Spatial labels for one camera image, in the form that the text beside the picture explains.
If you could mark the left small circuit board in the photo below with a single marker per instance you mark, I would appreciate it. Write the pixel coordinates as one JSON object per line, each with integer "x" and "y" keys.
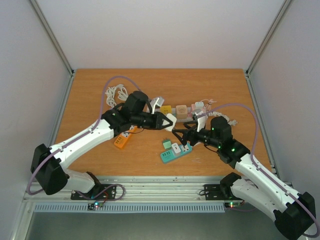
{"x": 94, "y": 206}

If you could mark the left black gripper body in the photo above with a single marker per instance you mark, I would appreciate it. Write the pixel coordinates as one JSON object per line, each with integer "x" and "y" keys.
{"x": 151, "y": 124}

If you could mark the green plug adapter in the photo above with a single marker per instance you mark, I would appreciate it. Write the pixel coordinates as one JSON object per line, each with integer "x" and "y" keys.
{"x": 167, "y": 144}

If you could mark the long white power strip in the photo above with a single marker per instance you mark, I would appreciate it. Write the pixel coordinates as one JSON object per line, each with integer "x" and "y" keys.
{"x": 182, "y": 120}

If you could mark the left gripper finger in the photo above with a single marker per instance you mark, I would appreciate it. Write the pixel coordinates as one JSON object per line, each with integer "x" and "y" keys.
{"x": 162, "y": 124}
{"x": 161, "y": 116}

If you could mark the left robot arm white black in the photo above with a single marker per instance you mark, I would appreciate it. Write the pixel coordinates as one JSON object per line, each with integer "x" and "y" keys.
{"x": 50, "y": 165}

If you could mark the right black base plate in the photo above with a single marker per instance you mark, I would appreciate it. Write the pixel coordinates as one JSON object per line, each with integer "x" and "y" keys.
{"x": 216, "y": 192}

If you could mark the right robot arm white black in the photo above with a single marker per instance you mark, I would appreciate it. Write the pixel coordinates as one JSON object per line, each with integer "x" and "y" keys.
{"x": 292, "y": 212}

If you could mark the white usb charger with cable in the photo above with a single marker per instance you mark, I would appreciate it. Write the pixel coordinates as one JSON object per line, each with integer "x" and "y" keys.
{"x": 204, "y": 104}

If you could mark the orange power strip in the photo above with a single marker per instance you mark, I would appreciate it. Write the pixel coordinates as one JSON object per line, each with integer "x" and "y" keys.
{"x": 124, "y": 137}

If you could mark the white grey plug adapter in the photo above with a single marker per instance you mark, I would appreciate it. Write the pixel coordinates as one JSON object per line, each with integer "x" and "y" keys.
{"x": 176, "y": 150}

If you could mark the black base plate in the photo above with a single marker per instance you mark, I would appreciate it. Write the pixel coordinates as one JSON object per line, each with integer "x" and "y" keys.
{"x": 106, "y": 191}
{"x": 216, "y": 192}

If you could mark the teal power strip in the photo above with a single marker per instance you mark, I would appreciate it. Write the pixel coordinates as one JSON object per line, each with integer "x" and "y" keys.
{"x": 167, "y": 156}

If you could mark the aluminium corner post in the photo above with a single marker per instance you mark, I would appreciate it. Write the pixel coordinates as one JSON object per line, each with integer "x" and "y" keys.
{"x": 269, "y": 34}
{"x": 44, "y": 22}

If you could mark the grey slotted cable duct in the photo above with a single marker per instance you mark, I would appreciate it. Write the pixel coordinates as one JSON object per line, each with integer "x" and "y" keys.
{"x": 131, "y": 208}

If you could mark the left aluminium corner post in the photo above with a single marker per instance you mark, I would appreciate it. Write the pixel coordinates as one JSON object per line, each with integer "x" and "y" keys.
{"x": 44, "y": 22}

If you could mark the white rounded plug adapter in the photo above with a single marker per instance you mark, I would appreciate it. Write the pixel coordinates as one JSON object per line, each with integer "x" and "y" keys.
{"x": 172, "y": 122}

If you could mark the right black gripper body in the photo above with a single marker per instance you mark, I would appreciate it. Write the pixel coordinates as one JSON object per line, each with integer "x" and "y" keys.
{"x": 188, "y": 136}

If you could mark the beige cube socket adapter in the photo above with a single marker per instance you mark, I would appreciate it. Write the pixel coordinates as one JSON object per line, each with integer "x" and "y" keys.
{"x": 181, "y": 112}

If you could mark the pink cube socket adapter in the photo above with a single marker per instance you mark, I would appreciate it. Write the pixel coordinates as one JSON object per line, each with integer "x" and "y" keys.
{"x": 195, "y": 112}

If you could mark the right aluminium corner post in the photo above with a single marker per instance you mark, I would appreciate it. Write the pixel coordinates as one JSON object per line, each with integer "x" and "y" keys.
{"x": 269, "y": 34}

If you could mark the small circuit board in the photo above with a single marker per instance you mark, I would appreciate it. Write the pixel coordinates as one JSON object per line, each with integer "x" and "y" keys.
{"x": 94, "y": 206}
{"x": 231, "y": 205}

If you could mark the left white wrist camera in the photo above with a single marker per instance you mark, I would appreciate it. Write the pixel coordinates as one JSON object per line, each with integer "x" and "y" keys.
{"x": 155, "y": 103}

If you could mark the aluminium rail frame front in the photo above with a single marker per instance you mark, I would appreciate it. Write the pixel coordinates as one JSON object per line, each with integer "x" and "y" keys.
{"x": 161, "y": 189}

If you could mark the right small circuit board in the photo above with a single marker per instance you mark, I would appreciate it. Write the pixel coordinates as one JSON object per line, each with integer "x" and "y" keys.
{"x": 231, "y": 205}

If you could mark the yellow cube socket adapter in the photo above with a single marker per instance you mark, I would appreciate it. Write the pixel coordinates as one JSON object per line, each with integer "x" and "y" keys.
{"x": 166, "y": 109}

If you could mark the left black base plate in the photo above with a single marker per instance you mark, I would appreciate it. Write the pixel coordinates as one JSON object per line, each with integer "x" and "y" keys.
{"x": 106, "y": 191}

